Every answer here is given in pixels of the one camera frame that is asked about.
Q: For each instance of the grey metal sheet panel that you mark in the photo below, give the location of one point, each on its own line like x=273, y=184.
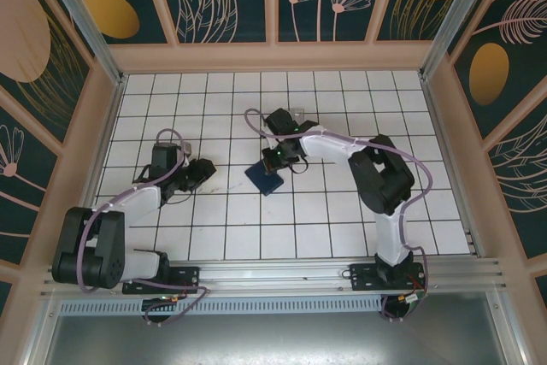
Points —
x=273, y=339

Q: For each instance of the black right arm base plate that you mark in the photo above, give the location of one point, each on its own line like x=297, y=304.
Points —
x=363, y=275

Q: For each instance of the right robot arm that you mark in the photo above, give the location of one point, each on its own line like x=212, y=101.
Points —
x=384, y=181

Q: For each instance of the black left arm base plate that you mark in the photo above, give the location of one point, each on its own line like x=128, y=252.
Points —
x=184, y=277

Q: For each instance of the small electronics board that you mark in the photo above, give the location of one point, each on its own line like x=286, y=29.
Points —
x=412, y=298
x=164, y=298

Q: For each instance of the aluminium front rail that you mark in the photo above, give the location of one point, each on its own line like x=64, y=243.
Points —
x=265, y=273

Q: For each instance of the dark blue card holder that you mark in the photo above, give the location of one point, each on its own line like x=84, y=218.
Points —
x=269, y=185

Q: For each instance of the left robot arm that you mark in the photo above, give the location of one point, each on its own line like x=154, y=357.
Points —
x=85, y=249

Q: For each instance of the aluminium frame post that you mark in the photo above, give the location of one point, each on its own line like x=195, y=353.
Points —
x=83, y=19
x=458, y=19

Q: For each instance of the aluminium table side rail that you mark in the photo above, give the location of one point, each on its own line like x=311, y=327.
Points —
x=472, y=241
x=77, y=245

